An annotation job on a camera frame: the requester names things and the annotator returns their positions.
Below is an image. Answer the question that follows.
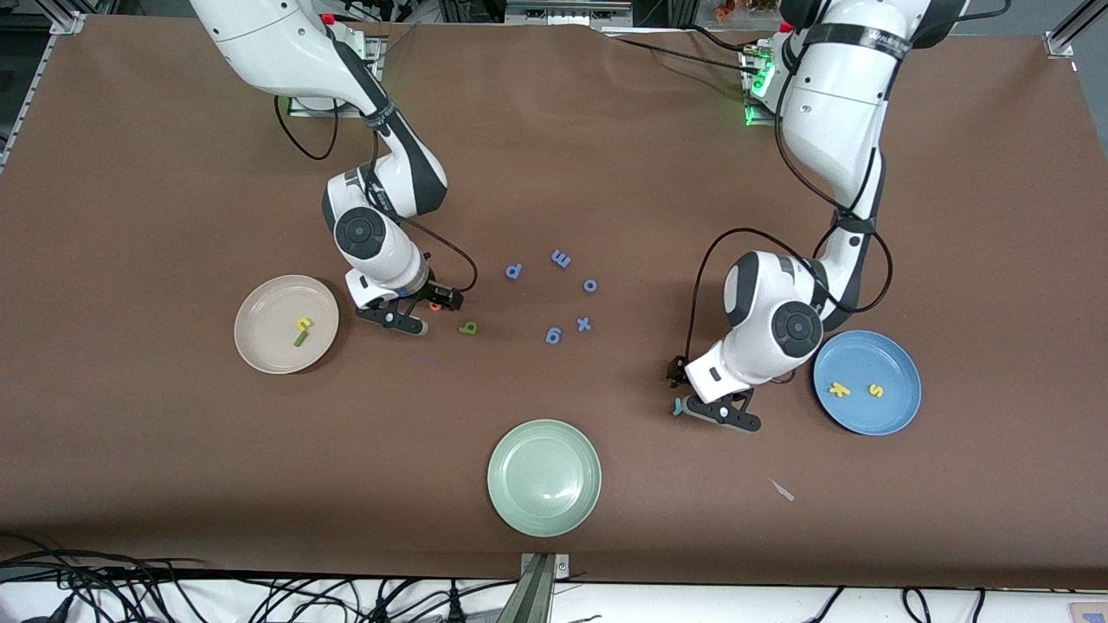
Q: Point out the beige round plate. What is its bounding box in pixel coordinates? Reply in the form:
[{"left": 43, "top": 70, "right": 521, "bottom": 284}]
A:
[{"left": 234, "top": 274, "right": 340, "bottom": 376}]

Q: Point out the pale green round plate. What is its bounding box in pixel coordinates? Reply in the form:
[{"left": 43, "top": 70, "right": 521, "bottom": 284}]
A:
[{"left": 486, "top": 419, "right": 602, "bottom": 538}]

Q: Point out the blue round plate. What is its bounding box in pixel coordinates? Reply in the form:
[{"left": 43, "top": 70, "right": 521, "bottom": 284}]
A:
[{"left": 812, "top": 330, "right": 923, "bottom": 436}]

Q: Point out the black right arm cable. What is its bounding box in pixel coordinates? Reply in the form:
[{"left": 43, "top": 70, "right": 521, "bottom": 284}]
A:
[{"left": 275, "top": 87, "right": 479, "bottom": 295}]

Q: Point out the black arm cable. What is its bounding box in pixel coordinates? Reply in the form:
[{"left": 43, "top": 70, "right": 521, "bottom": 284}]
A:
[
  {"left": 686, "top": 17, "right": 894, "bottom": 360},
  {"left": 275, "top": 87, "right": 479, "bottom": 295}
]

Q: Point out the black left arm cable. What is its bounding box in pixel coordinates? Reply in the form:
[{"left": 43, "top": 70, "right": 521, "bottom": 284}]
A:
[{"left": 686, "top": 17, "right": 894, "bottom": 360}]

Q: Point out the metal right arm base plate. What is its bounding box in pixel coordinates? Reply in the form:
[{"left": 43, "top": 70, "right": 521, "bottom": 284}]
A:
[{"left": 288, "top": 35, "right": 386, "bottom": 118}]

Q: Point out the metal table edge bracket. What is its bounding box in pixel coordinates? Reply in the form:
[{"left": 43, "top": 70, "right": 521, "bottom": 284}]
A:
[{"left": 498, "top": 552, "right": 570, "bottom": 623}]

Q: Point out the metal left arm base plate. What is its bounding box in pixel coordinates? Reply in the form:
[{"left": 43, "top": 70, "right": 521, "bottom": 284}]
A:
[{"left": 743, "top": 39, "right": 780, "bottom": 128}]

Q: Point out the aluminium frame profile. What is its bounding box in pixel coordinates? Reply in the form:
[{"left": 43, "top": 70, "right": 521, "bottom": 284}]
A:
[{"left": 505, "top": 0, "right": 635, "bottom": 27}]

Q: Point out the black cable on table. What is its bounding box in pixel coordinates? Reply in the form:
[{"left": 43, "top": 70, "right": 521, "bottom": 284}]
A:
[{"left": 606, "top": 30, "right": 763, "bottom": 74}]

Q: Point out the black floor cable tangle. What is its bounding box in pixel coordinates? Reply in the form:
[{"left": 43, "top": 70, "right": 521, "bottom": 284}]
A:
[{"left": 0, "top": 532, "right": 520, "bottom": 623}]

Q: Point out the grey aluminium table rail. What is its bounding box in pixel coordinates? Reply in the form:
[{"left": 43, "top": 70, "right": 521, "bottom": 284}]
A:
[{"left": 0, "top": 10, "right": 87, "bottom": 170}]

